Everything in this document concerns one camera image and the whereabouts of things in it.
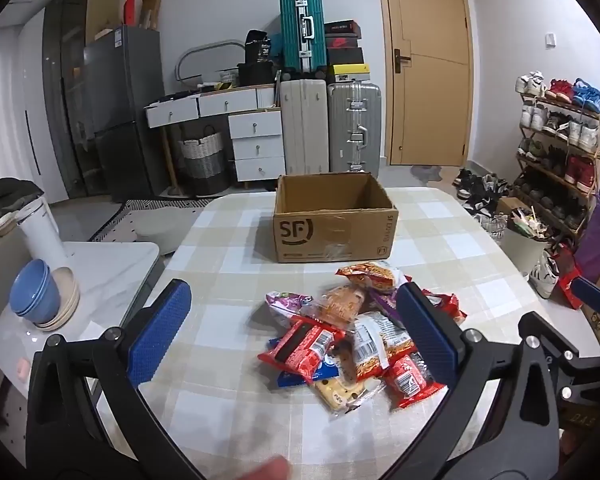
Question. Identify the person's left hand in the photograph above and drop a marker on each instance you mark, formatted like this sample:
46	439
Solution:
270	469

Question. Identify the stack of beige bowls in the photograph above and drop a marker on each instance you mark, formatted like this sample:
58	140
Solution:
67	295

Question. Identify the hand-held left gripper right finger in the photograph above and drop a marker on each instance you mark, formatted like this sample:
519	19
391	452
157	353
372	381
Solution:
427	335

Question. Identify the stack of blue bowls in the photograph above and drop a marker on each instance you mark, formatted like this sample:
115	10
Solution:
32	295

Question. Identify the woven laundry basket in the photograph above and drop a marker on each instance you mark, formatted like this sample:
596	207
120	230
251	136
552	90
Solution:
205	165

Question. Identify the black storage box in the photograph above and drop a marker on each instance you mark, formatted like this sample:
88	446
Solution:
255	74

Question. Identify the pile of shoes on floor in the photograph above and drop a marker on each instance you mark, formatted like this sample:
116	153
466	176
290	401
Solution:
480	192

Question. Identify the red carton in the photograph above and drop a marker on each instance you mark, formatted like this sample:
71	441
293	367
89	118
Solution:
567	285

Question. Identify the red and black shoe box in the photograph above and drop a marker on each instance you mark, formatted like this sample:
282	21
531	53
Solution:
342	41

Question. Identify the purple snack packet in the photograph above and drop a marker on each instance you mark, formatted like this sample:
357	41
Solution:
285	307

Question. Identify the white marble side table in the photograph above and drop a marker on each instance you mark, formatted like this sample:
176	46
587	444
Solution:
105	280

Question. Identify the white curtain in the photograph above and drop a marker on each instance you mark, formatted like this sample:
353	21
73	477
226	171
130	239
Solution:
0	110

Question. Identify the rows of shoes on rack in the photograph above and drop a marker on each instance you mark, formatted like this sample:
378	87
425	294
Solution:
580	130

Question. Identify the pile of assorted snack packets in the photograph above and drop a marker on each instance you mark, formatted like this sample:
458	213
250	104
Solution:
380	335

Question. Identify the white kettle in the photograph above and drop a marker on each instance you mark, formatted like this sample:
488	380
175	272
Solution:
42	235

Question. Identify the dark glass cabinet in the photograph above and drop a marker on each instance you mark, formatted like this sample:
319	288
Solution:
65	85

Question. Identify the teal suitcase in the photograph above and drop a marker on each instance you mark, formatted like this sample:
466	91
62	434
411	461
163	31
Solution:
295	30

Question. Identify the black and white patterned rug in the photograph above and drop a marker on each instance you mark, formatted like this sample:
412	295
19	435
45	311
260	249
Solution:
130	210

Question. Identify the red snack packet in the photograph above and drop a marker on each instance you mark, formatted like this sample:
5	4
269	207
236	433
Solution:
297	347

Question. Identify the white drawer cabinet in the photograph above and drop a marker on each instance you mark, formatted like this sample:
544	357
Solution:
257	145

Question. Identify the yellow and black shoe box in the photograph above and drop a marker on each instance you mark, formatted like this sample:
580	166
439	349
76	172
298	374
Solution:
350	72

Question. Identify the brown cardboard box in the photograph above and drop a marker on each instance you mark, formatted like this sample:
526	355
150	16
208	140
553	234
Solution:
330	230

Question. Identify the silver suitcase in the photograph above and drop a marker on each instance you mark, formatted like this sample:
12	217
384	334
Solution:
355	130

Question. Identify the oval grey framed mirror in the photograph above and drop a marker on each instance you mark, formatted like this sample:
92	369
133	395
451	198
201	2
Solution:
200	50

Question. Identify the round white stool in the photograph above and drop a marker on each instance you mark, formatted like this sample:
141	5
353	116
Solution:
162	235

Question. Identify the plain black shoe box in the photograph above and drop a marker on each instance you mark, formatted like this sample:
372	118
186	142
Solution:
345	56

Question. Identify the folded brown cardboard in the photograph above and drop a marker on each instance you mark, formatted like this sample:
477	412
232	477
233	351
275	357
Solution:
151	10

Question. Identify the black paper bag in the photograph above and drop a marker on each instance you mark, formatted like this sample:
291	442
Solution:
257	47

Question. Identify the flat black shoe box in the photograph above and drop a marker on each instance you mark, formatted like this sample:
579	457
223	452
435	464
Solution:
341	27

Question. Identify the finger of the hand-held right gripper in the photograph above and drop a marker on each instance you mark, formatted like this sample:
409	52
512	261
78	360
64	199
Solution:
550	335
591	294

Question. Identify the grey refrigerator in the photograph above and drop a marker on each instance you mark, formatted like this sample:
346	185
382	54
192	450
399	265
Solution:
125	110

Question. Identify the white wardrobe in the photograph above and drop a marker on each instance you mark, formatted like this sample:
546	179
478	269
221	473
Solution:
40	110

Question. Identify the dark cloth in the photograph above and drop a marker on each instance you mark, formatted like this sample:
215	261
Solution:
5	195

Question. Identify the grey door mat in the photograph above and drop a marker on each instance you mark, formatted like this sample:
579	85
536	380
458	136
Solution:
427	173

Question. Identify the checked tablecloth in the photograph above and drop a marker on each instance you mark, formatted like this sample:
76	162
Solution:
220	270

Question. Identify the wooden door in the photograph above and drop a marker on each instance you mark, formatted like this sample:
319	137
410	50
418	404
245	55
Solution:
430	110

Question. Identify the white sneaker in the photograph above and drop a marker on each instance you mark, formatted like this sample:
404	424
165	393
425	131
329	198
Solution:
545	275

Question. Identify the beige suitcase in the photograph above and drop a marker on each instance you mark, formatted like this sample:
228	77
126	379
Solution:
305	125

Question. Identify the white trash bin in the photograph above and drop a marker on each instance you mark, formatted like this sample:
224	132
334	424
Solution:
522	250

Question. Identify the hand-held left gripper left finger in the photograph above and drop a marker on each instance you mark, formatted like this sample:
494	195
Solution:
160	332

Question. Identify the orange biscuit snack packet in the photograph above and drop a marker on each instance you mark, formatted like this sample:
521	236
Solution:
340	305

